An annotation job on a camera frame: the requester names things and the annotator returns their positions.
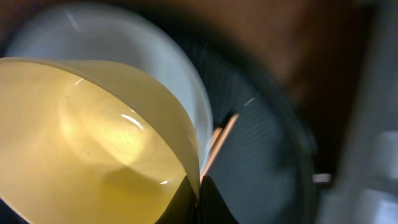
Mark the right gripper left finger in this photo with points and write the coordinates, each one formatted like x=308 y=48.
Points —
x=182 y=208

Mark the yellow bowl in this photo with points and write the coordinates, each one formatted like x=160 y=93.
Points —
x=87 y=141

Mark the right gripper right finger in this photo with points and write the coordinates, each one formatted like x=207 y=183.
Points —
x=213 y=209

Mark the wooden chopstick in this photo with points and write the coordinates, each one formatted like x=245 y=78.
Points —
x=223 y=136
x=215 y=137

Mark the grey plate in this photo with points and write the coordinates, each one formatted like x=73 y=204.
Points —
x=91 y=31

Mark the round black serving tray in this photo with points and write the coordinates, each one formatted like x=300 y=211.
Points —
x=264 y=170

